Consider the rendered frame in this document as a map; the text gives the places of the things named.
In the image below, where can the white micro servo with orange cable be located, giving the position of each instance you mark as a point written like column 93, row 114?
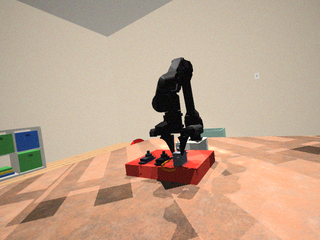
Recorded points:
column 178, row 159

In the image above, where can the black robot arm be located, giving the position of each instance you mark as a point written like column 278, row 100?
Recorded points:
column 166, row 98

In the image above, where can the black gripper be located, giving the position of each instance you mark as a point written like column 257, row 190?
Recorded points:
column 185, row 133

